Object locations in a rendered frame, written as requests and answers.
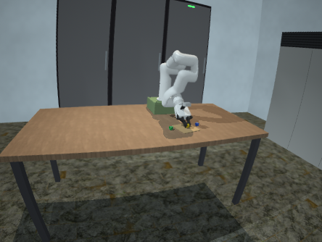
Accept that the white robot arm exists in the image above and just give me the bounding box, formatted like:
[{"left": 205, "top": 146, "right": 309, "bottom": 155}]
[{"left": 157, "top": 50, "right": 198, "bottom": 109}]

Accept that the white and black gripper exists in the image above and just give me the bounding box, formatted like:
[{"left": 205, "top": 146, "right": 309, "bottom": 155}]
[{"left": 174, "top": 103, "right": 193, "bottom": 128}]

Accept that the tan square mat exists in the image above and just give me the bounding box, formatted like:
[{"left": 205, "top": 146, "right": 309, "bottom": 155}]
[{"left": 172, "top": 124, "right": 200, "bottom": 134}]

